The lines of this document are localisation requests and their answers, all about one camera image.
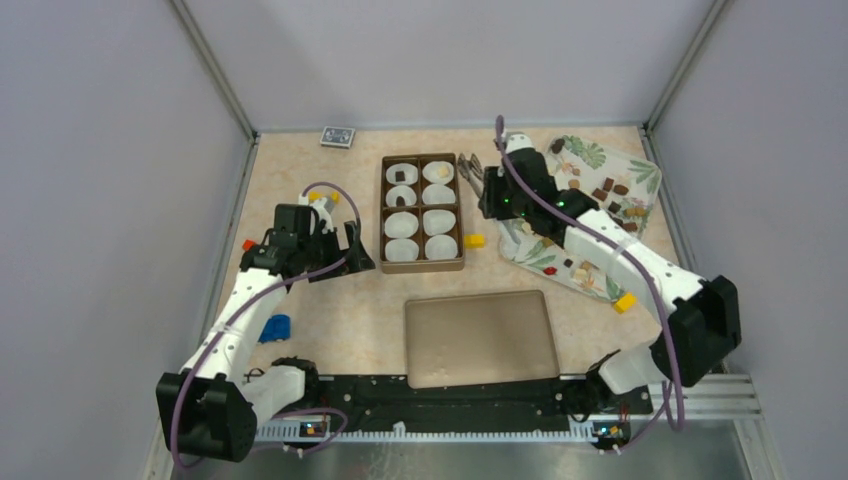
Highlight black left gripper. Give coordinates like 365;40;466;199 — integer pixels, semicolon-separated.
298;220;374;282

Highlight metal tweezers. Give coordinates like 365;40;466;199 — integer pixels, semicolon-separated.
456;153;484;199

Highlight brown chocolate box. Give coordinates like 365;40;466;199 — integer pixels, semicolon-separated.
378;153;465;274

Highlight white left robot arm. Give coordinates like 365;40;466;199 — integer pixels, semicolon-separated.
156;200;375;465

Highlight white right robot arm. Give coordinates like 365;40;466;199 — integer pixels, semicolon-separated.
478;146;742;412

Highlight yellow block centre table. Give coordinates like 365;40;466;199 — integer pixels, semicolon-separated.
463;234;486;249

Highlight yellow block left side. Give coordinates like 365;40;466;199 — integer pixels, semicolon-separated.
308;191;340;204

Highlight white paper cup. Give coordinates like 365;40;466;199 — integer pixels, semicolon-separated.
422;209;457;236
421;184;457;205
424;234;459;261
384;238;420;263
383;211;419;239
422;161;455;185

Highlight blue toy car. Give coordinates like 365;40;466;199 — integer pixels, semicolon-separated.
258;314;291;344

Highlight blue playing card deck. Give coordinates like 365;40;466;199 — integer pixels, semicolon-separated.
320;126;356;149

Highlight floral white serving tray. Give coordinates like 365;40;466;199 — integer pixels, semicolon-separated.
495;130;662;301

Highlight gold box lid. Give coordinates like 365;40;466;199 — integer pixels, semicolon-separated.
404;290;560;389

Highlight yellow block near tray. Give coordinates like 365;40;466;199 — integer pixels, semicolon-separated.
612;293;638;314

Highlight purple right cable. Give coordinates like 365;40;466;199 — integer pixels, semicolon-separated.
494;115;686;454

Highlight purple cable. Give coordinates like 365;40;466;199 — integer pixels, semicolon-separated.
169;182;362;473
494;115;686;454

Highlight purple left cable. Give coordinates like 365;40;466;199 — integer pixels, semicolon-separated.
169;182;362;473

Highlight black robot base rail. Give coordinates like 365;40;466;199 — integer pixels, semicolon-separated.
283;375;653;433

